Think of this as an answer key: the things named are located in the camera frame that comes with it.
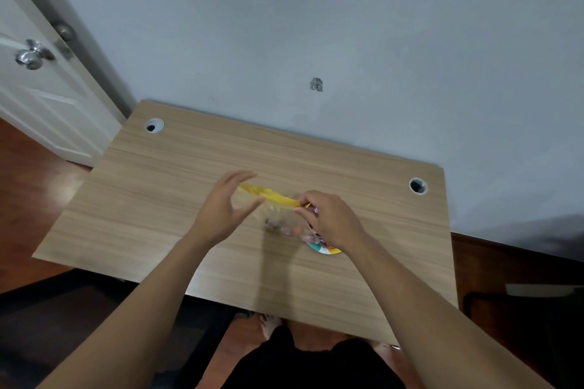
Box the person's right hand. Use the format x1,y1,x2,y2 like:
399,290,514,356
296,190,371,257

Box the person's left hand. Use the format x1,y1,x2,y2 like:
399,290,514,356
189,169,266,249

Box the clear bag with yellow zip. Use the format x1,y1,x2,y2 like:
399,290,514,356
238,184,321,244

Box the person's right forearm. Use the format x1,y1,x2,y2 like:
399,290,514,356
350,238,555,389

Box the person's left forearm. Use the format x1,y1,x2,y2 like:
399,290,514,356
38,233,215,389

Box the colourful round packet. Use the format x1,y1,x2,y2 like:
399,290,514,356
307,238,343,256

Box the person's bare foot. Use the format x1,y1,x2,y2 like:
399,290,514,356
259,313,283,340

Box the person's black shorts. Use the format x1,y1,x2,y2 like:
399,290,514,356
221,325,407,389

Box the black floor mat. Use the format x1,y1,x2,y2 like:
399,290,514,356
0,268,239,389

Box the white panelled door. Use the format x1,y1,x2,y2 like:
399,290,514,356
0,0,127,168

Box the dark furniture piece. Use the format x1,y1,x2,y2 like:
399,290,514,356
461,283,584,389

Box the grey door latch knob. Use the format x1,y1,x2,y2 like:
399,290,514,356
52,21,78,44

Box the silver door knob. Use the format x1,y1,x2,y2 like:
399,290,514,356
15,39,56,71

